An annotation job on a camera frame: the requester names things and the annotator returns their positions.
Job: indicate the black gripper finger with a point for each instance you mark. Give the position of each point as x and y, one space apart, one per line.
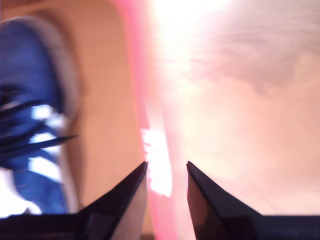
125 200
212 207

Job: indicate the red cardboard shoebox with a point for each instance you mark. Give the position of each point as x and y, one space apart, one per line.
105 100

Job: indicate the blue suede striped shoe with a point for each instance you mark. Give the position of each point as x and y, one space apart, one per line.
27 62

